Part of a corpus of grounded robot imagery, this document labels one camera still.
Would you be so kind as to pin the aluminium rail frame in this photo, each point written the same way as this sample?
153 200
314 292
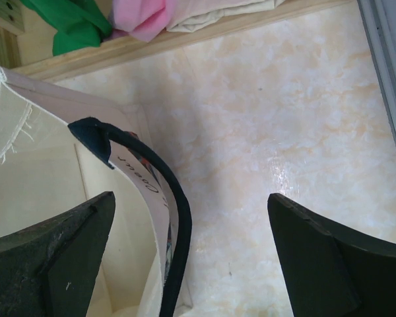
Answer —
379 20

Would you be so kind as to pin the beige canvas tote bag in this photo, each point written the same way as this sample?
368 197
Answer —
60 148

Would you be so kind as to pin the wooden clothes rack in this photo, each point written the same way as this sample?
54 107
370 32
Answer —
26 40

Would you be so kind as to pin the green tank top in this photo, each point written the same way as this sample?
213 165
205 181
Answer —
79 24

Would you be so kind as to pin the pink shirt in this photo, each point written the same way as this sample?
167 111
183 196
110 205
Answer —
143 20

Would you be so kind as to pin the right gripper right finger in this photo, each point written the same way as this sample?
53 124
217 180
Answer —
331 269

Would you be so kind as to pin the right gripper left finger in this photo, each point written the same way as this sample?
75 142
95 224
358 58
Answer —
50 268

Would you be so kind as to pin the beige folded cloth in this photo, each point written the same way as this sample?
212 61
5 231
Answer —
193 15

